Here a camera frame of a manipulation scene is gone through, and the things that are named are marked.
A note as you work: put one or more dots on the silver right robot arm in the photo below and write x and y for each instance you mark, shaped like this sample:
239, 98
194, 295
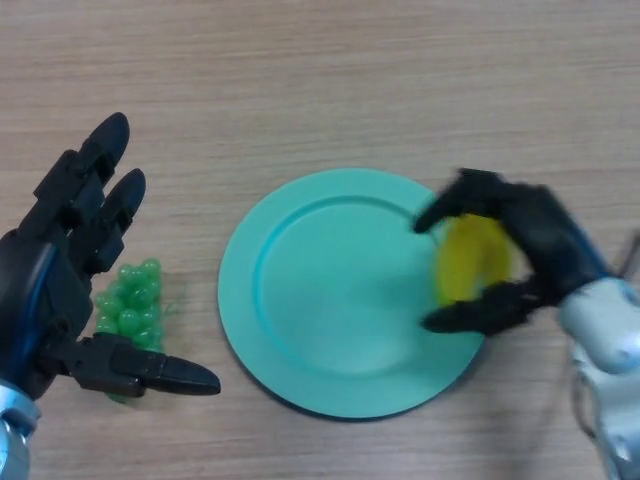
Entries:
605, 340

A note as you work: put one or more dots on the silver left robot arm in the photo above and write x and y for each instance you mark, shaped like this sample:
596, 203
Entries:
12, 440

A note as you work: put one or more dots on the teal green round plate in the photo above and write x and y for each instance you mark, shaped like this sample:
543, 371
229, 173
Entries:
340, 295

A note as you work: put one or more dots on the yellow plastic starfruit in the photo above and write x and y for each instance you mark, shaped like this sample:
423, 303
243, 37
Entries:
470, 260

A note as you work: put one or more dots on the green plastic grape bunch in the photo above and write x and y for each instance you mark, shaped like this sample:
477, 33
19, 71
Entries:
130, 305

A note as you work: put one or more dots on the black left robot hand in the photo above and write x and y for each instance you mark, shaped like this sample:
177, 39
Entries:
42, 295

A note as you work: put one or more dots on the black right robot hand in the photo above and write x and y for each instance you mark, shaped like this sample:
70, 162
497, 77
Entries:
550, 240

